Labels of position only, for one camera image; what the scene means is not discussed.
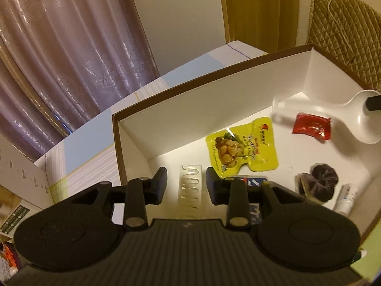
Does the mauve curtain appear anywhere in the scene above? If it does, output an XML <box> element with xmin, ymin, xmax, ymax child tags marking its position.
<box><xmin>1</xmin><ymin>0</ymin><xmax>159</xmax><ymax>160</ymax></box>

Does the large brown cardboard box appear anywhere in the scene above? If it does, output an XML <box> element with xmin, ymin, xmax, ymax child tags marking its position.
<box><xmin>112</xmin><ymin>45</ymin><xmax>380</xmax><ymax>238</ymax></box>

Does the wooden door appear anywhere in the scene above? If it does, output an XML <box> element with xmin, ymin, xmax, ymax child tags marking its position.
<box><xmin>221</xmin><ymin>0</ymin><xmax>299</xmax><ymax>53</ymax></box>

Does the white rice spoon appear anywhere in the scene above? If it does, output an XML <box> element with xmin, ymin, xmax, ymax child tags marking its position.
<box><xmin>272</xmin><ymin>90</ymin><xmax>380</xmax><ymax>145</ymax></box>

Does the white power cable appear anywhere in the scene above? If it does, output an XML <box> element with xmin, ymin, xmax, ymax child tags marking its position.
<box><xmin>327</xmin><ymin>0</ymin><xmax>356</xmax><ymax>63</ymax></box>

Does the quilted gold chair cushion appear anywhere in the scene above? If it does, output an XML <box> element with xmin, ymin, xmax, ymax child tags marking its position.
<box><xmin>307</xmin><ymin>0</ymin><xmax>380</xmax><ymax>92</ymax></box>

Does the yellow snack pouch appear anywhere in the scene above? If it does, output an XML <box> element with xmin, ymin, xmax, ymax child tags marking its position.
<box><xmin>205</xmin><ymin>117</ymin><xmax>279</xmax><ymax>178</ymax></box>

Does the red snack packet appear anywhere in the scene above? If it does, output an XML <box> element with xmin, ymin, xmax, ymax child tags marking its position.
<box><xmin>292</xmin><ymin>112</ymin><xmax>332</xmax><ymax>141</ymax></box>

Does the brown velvet scrunchie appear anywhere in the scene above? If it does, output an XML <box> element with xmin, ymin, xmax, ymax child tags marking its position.
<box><xmin>295</xmin><ymin>163</ymin><xmax>339</xmax><ymax>205</ymax></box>

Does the clear plastic ampoule tray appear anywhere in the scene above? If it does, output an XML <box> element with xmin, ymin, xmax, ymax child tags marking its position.
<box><xmin>178</xmin><ymin>165</ymin><xmax>202</xmax><ymax>220</ymax></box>

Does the white product carton box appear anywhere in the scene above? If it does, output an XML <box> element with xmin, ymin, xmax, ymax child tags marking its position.
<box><xmin>0</xmin><ymin>136</ymin><xmax>54</xmax><ymax>238</ymax></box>

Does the white cream tube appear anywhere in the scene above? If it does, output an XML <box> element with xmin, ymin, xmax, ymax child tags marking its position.
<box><xmin>333</xmin><ymin>183</ymin><xmax>358</xmax><ymax>216</ymax></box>

